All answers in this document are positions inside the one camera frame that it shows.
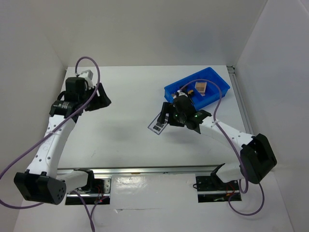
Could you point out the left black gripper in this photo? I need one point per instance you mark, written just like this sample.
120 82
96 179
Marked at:
101 101

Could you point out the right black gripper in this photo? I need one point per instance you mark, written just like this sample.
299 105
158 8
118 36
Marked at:
169 108

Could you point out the clear sheet black swatches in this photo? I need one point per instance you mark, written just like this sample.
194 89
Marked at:
157 127

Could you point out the brown eyeshadow palette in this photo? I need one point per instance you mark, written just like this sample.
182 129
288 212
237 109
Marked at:
201 87

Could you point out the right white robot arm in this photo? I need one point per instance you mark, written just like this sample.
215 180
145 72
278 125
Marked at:
254 153

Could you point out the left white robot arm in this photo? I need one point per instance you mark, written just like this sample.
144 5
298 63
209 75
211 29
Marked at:
39 182

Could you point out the blue plastic organizer bin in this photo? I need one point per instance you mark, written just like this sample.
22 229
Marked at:
216 87

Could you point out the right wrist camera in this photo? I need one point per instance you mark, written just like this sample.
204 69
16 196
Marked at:
179 93

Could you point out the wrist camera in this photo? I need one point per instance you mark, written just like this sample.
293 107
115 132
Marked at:
87 74
179 93

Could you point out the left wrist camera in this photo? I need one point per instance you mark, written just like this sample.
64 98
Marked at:
87 74

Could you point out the aluminium rail front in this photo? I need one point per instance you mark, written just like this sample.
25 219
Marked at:
196 169

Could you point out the aluminium rail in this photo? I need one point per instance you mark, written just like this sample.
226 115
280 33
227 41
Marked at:
240 101
196 169

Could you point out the aluminium rail right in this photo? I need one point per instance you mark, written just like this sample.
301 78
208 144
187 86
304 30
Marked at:
240 101

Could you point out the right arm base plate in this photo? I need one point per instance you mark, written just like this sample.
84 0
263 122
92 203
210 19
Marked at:
208 192

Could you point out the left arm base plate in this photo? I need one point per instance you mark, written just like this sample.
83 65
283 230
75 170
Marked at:
99 193

